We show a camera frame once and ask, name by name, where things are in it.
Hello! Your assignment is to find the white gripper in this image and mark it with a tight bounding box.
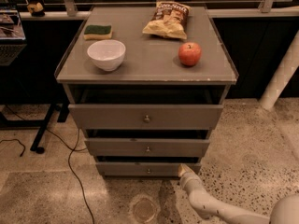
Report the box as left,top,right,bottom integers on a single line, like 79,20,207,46
178,163,204,194

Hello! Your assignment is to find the grey bottom drawer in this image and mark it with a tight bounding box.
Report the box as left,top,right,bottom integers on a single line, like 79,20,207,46
94,161,203,178

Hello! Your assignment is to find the grey drawer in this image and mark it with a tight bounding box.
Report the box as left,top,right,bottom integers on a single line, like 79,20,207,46
69,104,223,130
94,161,203,178
85,138,209,157

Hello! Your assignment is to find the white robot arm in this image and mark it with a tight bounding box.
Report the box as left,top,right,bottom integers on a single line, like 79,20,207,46
178,163,299,224

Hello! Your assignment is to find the grey middle drawer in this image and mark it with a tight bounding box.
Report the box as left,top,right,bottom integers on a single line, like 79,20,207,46
85,138,209,157

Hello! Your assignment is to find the grey drawer cabinet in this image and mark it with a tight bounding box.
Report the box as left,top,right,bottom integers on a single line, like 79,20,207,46
56,7,238,171

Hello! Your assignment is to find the grey top drawer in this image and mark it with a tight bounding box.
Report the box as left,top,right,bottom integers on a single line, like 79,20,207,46
69,104,223,130

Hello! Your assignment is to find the round floor drain cover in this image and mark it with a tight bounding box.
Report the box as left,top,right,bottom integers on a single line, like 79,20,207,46
130,197,157,224

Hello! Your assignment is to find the red apple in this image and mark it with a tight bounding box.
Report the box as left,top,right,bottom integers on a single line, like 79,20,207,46
178,42,202,66

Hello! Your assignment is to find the white ceramic bowl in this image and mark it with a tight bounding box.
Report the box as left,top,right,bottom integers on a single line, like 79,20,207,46
87,39,126,71

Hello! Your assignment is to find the white diagonal pillar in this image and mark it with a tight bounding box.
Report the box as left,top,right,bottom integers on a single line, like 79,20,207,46
259,32,299,110

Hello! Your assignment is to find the yellow brown chip bag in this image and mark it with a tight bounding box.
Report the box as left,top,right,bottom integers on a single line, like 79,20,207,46
142,1,191,39

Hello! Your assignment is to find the green yellow sponge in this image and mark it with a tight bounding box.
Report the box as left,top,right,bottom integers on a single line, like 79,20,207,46
83,25,112,40

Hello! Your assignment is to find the laptop on desk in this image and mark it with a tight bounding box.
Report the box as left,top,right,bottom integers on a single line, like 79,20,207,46
0,3,27,66

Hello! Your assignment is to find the small yellow black object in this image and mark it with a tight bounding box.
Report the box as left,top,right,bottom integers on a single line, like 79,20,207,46
27,2,45,17

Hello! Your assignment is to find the black floor cable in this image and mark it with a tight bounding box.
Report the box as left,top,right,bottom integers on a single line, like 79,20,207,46
4,105,96,224

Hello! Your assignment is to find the black desk frame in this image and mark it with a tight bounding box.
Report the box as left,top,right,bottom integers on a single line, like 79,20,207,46
0,100,71,155

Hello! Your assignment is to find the short black cable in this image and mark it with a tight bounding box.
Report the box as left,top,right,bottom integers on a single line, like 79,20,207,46
0,138,26,158

